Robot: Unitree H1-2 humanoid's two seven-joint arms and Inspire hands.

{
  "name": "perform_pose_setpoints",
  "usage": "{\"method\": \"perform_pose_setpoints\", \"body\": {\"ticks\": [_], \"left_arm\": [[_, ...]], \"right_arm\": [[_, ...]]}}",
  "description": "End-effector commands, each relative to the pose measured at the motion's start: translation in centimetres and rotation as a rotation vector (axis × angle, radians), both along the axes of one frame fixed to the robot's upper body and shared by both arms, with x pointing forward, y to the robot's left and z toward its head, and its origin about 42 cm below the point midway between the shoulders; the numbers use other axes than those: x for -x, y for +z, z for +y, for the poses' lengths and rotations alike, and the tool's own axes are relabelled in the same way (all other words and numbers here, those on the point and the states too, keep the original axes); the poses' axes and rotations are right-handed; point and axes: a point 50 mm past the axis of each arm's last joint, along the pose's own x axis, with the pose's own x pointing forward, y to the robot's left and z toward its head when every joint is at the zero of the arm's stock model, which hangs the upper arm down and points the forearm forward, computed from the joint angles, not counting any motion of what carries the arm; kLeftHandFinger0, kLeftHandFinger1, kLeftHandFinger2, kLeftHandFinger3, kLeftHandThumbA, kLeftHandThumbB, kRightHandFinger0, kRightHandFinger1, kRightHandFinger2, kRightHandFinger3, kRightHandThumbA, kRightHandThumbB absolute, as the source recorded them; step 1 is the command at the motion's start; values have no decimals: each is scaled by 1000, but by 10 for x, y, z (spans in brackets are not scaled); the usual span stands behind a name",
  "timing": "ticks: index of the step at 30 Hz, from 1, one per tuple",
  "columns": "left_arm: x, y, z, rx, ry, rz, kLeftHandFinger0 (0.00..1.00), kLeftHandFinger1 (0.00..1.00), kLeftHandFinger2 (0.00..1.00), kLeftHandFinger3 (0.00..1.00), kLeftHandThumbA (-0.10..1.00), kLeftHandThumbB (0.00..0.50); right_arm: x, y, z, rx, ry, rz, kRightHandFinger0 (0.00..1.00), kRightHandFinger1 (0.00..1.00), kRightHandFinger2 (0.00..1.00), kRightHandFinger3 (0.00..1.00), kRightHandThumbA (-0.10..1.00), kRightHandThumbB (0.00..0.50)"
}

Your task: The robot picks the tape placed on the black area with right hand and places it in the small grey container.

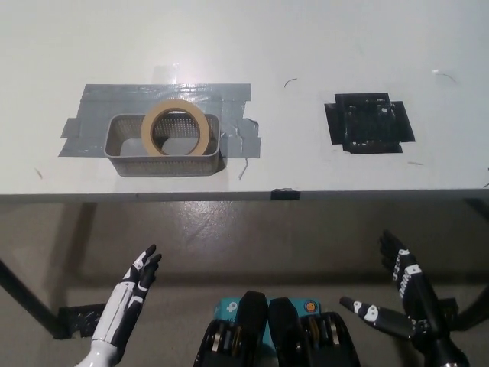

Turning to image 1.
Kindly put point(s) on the black table foot bracket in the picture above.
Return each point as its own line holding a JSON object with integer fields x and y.
{"x": 76, "y": 321}

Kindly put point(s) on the grey duct tape patch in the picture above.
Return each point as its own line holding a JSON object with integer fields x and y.
{"x": 114, "y": 97}

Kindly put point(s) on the beige masking tape roll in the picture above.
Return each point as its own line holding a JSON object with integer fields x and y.
{"x": 147, "y": 130}

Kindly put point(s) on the black slanted table leg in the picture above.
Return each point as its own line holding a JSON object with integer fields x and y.
{"x": 477, "y": 306}
{"x": 30, "y": 302}

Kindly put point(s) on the black table brace bar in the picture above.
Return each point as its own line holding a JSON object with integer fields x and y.
{"x": 477, "y": 205}

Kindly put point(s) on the short black tape strip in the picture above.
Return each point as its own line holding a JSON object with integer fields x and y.
{"x": 284, "y": 195}

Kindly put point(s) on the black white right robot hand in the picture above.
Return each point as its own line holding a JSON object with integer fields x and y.
{"x": 416, "y": 298}

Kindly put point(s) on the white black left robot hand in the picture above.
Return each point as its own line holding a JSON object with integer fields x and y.
{"x": 114, "y": 309}

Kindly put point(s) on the black tape patch on table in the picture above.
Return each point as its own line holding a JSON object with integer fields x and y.
{"x": 366, "y": 122}

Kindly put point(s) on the small grey mesh container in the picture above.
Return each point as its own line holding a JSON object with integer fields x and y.
{"x": 160, "y": 168}

